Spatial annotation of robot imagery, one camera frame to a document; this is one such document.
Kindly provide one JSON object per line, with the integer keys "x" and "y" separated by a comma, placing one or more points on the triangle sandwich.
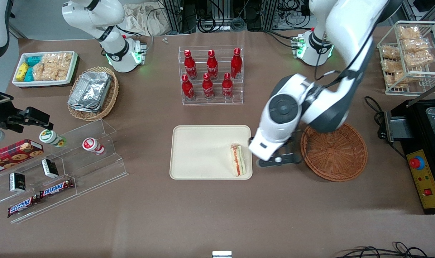
{"x": 238, "y": 161}

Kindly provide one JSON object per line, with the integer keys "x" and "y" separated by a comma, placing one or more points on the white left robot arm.
{"x": 332, "y": 104}

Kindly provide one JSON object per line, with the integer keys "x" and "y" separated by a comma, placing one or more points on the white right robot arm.
{"x": 113, "y": 39}

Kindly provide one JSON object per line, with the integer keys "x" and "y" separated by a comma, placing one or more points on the round brown wicker basket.
{"x": 334, "y": 157}

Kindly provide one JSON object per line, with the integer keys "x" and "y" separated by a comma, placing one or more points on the oval tan wicker basket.
{"x": 111, "y": 95}

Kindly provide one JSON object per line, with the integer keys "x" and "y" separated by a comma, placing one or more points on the cream plastic tray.
{"x": 203, "y": 152}

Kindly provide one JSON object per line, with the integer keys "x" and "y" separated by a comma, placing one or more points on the green capped yogurt bottle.
{"x": 52, "y": 138}

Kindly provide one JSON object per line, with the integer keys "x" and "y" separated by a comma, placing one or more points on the white rectangular snack bin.
{"x": 42, "y": 83}

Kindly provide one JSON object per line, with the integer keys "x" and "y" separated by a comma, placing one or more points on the red tartan cookie box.
{"x": 13, "y": 154}

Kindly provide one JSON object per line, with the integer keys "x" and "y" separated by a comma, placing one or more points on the teal drink carton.
{"x": 34, "y": 60}
{"x": 29, "y": 74}

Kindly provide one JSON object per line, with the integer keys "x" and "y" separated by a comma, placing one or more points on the small black carton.
{"x": 17, "y": 182}
{"x": 49, "y": 168}

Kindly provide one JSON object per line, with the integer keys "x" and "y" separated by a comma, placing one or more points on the yellow drink carton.
{"x": 22, "y": 71}

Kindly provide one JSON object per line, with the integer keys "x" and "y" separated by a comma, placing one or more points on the bagged rice cracker snacks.
{"x": 54, "y": 66}

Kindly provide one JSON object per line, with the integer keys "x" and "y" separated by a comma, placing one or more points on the stacked aluminium foil containers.
{"x": 90, "y": 91}

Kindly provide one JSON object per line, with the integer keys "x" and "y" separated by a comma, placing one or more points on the red capped yogurt bottle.
{"x": 92, "y": 146}

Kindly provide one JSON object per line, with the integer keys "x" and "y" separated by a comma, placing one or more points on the clear acrylic stepped shelf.
{"x": 92, "y": 168}

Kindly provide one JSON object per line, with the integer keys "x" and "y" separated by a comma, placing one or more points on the snickers chocolate bar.
{"x": 56, "y": 189}
{"x": 22, "y": 206}

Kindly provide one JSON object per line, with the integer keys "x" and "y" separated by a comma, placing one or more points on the clear acrylic bottle rack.
{"x": 235, "y": 98}

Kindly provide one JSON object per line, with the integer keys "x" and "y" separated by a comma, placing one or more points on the red cola bottle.
{"x": 187, "y": 89}
{"x": 212, "y": 66}
{"x": 236, "y": 64}
{"x": 208, "y": 87}
{"x": 227, "y": 87}
{"x": 190, "y": 66}

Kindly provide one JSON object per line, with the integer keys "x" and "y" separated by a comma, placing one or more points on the small white metal block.
{"x": 221, "y": 254}

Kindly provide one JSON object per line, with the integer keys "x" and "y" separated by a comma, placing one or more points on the red emergency stop button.
{"x": 416, "y": 163}

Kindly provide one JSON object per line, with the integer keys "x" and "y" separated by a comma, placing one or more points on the clear bag fried snack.
{"x": 390, "y": 52}
{"x": 391, "y": 65}
{"x": 409, "y": 33}
{"x": 415, "y": 45}
{"x": 400, "y": 77}
{"x": 420, "y": 58}

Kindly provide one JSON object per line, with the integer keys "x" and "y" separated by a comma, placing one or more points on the black fryer machine yellow panel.
{"x": 427, "y": 186}

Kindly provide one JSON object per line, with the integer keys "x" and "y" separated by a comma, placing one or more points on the crumpled white cloth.
{"x": 142, "y": 18}

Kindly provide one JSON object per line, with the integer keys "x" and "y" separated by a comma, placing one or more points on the grey metal bracket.
{"x": 398, "y": 127}

